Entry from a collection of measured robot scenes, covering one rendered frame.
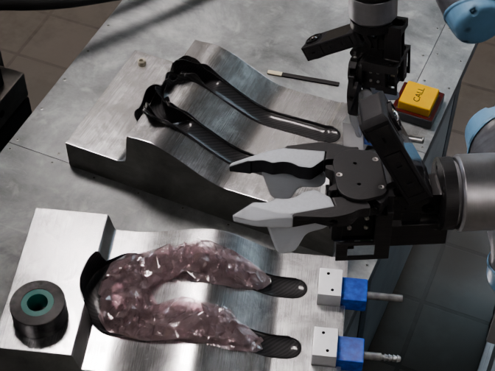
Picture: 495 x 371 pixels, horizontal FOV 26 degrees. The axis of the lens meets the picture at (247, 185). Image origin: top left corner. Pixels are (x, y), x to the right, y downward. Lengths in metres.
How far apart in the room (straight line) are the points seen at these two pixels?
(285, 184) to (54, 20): 2.45
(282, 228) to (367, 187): 0.09
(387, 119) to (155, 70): 1.09
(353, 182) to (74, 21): 2.50
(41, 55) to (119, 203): 1.53
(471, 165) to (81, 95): 1.15
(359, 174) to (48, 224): 0.79
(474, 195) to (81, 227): 0.83
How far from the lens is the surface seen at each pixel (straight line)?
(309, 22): 2.18
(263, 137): 1.84
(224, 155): 1.81
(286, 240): 1.01
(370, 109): 0.96
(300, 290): 1.68
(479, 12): 1.52
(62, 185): 1.90
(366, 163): 1.03
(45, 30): 3.43
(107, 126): 1.90
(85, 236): 1.68
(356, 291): 1.66
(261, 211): 0.98
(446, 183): 1.02
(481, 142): 1.21
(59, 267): 1.65
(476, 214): 1.02
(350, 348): 1.60
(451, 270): 2.80
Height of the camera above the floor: 2.23
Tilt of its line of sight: 50 degrees down
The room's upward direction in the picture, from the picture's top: straight up
